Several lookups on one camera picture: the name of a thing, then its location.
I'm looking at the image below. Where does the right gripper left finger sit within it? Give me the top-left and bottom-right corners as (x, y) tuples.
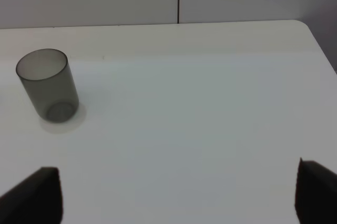
(1, 167), (63, 224)

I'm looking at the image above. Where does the translucent grey plastic cup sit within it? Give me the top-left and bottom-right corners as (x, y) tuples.
(15, 48), (79, 123)

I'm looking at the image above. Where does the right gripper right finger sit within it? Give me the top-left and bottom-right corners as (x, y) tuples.
(294, 160), (336, 224)

